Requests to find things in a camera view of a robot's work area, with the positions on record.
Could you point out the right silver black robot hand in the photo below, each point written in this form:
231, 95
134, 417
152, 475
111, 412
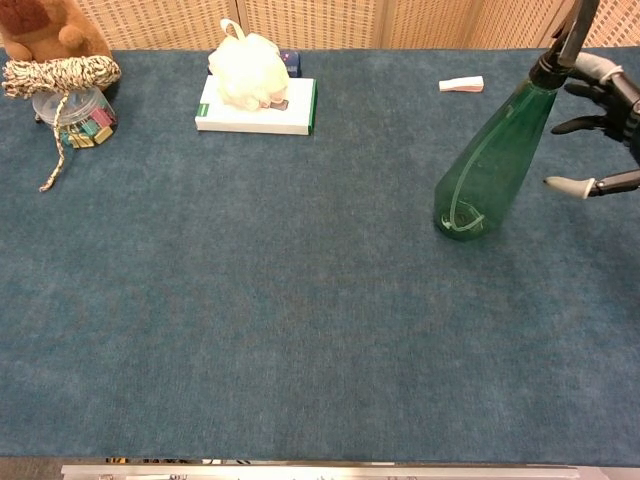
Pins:
625, 110

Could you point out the green spray bottle black trigger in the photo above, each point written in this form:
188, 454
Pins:
495, 165

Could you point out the white pink wedge eraser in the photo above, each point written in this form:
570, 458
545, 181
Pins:
460, 84

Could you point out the woven wicker folding screen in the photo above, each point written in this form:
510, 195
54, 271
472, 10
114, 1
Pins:
325, 22

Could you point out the white box with green edge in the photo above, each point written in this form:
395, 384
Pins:
295, 110

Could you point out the dark blue small box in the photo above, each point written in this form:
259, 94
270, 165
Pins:
294, 62

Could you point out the cream mesh bath loofah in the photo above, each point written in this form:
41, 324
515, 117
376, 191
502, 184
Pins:
250, 70

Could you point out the blue felt table cloth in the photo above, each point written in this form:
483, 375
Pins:
250, 300

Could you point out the clear jar of coloured clips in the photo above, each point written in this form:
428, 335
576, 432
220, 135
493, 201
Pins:
95, 120

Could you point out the beige brown twine bundle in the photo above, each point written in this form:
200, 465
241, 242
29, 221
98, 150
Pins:
60, 72

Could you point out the brown plush toy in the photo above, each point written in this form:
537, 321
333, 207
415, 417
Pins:
30, 20

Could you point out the aluminium profile rail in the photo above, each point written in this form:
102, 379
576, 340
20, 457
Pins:
300, 472

